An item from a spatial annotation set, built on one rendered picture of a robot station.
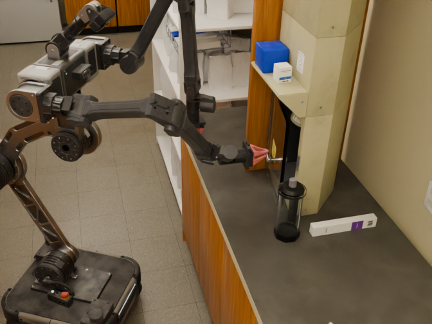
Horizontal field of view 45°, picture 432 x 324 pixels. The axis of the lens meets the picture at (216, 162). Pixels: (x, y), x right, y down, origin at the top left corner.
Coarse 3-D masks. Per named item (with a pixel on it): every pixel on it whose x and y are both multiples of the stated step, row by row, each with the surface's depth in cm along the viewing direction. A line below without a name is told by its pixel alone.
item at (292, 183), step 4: (288, 180) 198; (292, 180) 193; (296, 180) 193; (284, 184) 196; (288, 184) 196; (292, 184) 193; (296, 184) 196; (300, 184) 196; (280, 188) 195; (284, 188) 194; (288, 188) 194; (292, 188) 194; (296, 188) 194; (300, 188) 194; (304, 188) 196; (284, 192) 193; (288, 192) 193; (292, 192) 192; (296, 192) 192; (300, 192) 193
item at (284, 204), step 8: (280, 184) 198; (280, 192) 194; (304, 192) 194; (280, 200) 197; (288, 200) 194; (296, 200) 193; (280, 208) 198; (288, 208) 196; (296, 208) 196; (280, 216) 200; (288, 216) 198; (296, 216) 198; (280, 224) 202; (288, 224) 200; (296, 224) 201; (280, 232) 203; (288, 232) 202; (296, 232) 203
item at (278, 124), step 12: (276, 96) 210; (276, 108) 211; (276, 120) 211; (276, 132) 212; (276, 144) 212; (276, 156) 213; (276, 168) 213; (276, 180) 214; (276, 192) 214; (276, 204) 215
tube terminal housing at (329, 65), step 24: (288, 24) 197; (360, 24) 190; (288, 48) 200; (312, 48) 179; (336, 48) 179; (312, 72) 182; (336, 72) 185; (312, 96) 188; (336, 96) 191; (312, 120) 193; (336, 120) 201; (312, 144) 199; (336, 144) 213; (312, 168) 206; (336, 168) 227; (312, 192) 213
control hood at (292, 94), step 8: (264, 80) 197; (272, 80) 194; (296, 80) 195; (272, 88) 189; (280, 88) 189; (288, 88) 189; (296, 88) 189; (280, 96) 184; (288, 96) 185; (296, 96) 186; (304, 96) 187; (288, 104) 187; (296, 104) 188; (304, 104) 188; (296, 112) 190; (304, 112) 190
